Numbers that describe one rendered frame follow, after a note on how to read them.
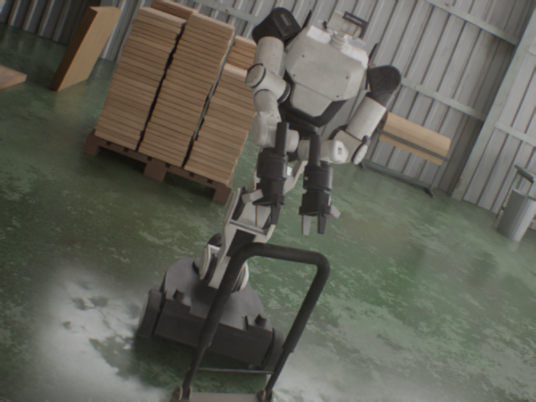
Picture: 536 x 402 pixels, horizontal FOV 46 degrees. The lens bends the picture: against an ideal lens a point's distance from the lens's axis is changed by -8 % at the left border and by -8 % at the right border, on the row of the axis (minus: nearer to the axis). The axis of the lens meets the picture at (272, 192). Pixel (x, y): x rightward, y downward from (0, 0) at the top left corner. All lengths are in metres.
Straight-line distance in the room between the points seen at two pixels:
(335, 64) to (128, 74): 2.62
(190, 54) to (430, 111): 5.29
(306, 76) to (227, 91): 2.38
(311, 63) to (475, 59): 7.29
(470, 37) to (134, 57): 5.80
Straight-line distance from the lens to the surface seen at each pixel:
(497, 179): 9.87
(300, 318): 2.13
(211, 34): 4.60
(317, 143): 2.03
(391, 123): 8.42
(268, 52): 2.24
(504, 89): 9.31
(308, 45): 2.28
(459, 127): 9.50
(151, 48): 4.65
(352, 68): 2.28
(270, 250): 1.92
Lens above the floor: 1.37
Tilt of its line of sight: 14 degrees down
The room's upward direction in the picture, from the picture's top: 22 degrees clockwise
